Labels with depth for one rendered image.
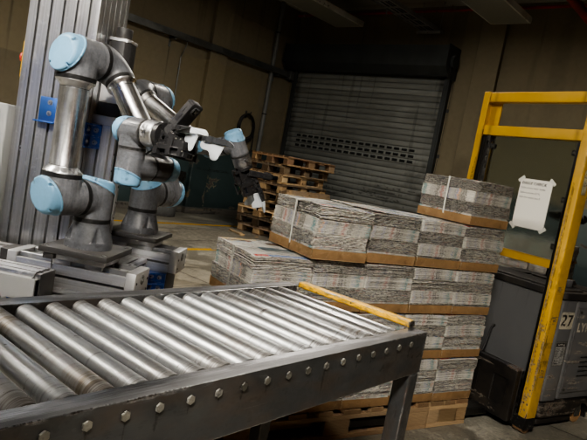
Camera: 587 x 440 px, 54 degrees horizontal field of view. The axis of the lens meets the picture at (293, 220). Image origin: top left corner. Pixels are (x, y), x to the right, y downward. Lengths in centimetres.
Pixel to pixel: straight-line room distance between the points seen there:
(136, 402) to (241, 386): 23
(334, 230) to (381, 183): 785
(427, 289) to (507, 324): 91
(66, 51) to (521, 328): 280
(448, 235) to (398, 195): 716
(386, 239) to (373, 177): 771
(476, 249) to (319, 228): 99
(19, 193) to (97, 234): 40
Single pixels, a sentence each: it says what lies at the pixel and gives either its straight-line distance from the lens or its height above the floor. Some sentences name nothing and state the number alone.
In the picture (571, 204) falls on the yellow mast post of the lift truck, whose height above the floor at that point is 126.
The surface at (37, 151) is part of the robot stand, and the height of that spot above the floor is 109.
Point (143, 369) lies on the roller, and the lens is 112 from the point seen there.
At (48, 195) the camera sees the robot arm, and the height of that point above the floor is 99.
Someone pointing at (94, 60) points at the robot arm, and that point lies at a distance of 185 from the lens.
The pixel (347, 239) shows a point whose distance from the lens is 245.
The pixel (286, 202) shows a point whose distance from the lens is 258.
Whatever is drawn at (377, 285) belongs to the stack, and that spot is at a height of 73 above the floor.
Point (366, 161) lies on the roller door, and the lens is 1043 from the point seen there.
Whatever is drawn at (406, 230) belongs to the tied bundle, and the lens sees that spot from 270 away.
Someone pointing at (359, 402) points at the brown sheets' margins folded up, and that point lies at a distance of 282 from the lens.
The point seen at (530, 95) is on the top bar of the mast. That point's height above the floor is 183.
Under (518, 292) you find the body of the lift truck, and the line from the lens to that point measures 362.
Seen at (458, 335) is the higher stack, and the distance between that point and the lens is 312.
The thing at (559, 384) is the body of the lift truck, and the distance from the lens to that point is 371.
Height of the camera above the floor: 121
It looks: 6 degrees down
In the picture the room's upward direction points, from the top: 10 degrees clockwise
